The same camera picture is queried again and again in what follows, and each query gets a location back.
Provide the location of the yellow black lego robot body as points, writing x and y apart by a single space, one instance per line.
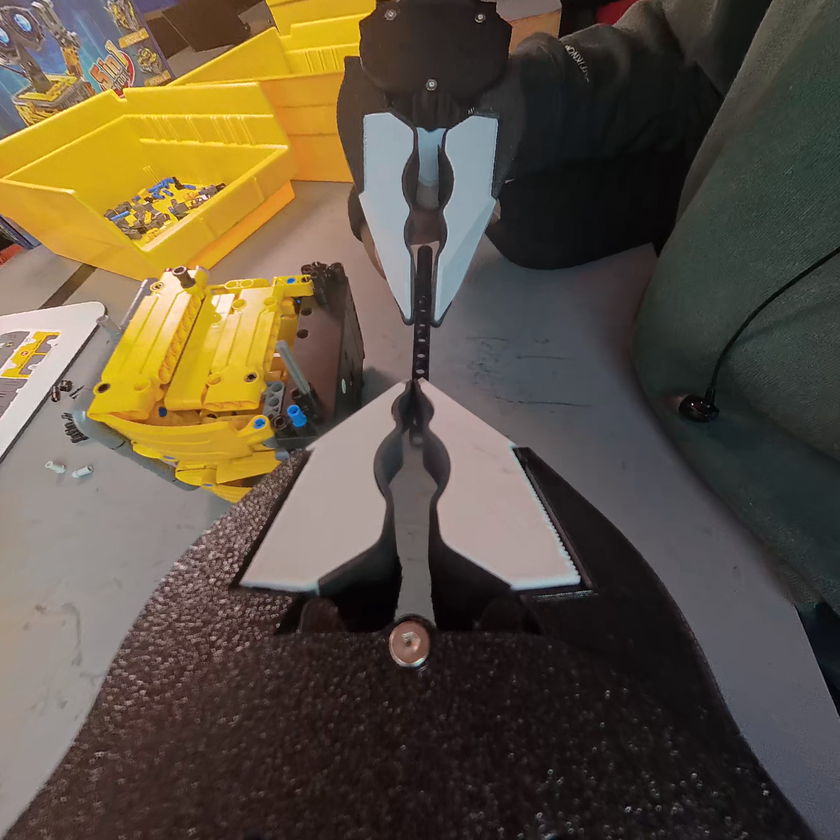
184 348

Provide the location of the instruction sheet on white stand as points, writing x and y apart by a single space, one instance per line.
75 325

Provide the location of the person's right forearm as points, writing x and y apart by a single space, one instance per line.
590 98

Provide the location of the yellow grey sticker sheet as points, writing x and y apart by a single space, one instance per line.
19 367

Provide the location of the long black lego beam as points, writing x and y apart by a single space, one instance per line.
423 341

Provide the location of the pile of black red pins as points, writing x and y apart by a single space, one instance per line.
72 426

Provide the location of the blue robot kit box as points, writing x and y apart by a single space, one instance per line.
65 52

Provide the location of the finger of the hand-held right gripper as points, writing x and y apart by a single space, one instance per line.
384 190
472 190

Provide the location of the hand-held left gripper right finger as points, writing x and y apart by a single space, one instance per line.
499 512

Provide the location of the person's right hand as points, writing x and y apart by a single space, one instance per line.
367 249

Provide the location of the yellow plastic bin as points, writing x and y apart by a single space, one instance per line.
315 131
65 216
321 39

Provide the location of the heap of mixed lego parts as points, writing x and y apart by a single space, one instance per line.
157 210

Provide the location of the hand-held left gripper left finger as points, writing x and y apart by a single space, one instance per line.
321 518

